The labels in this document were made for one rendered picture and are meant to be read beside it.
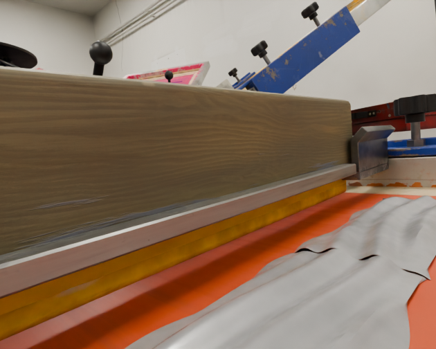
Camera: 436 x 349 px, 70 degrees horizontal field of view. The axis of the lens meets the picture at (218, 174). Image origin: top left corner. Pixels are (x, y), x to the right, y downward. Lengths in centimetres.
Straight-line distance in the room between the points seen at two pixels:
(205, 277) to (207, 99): 10
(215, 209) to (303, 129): 13
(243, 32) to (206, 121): 270
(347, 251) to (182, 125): 11
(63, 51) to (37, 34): 33
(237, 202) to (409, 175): 29
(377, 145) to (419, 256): 22
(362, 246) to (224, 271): 8
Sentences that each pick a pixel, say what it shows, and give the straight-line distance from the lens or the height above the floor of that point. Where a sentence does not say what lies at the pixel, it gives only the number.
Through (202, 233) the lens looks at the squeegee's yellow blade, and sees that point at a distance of 19.
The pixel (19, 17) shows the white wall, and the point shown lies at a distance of 477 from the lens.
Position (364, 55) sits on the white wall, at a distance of 232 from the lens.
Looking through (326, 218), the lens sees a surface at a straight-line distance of 28.
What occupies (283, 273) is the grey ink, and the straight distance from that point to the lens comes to 16.
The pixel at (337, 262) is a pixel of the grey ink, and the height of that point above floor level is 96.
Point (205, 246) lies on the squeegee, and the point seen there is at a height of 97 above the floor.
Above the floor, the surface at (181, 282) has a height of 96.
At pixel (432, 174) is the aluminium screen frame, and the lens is 42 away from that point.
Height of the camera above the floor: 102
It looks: 5 degrees down
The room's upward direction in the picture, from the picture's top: 6 degrees counter-clockwise
